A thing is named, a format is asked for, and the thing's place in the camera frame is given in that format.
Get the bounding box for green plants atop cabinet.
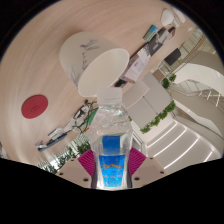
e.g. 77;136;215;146
139;99;177;135

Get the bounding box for tall white cabinet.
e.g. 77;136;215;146
128;73;174;129

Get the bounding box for white computer mouse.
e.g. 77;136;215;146
160;8;174;27

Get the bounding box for white power strip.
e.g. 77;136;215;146
171;6;187;24

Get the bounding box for black office chair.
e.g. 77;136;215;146
163;47;183;67

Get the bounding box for white ceramic mug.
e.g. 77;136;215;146
59;31;131;98

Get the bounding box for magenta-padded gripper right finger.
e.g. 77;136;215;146
128;147;168;189

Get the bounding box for clear blue-labelled water bottle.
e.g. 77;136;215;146
88;87;134;190

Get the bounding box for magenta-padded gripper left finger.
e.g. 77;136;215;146
54;148;98;190

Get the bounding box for black tablet case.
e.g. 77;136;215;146
148;28;171;56

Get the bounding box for small teal pack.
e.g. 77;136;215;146
143;24;160;43

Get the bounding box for tangled black cables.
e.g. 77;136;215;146
71;99;98;133

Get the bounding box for flat round red coaster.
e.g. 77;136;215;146
21;94;49;120

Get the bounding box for long green plant hedge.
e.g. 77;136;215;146
36;133;93;174

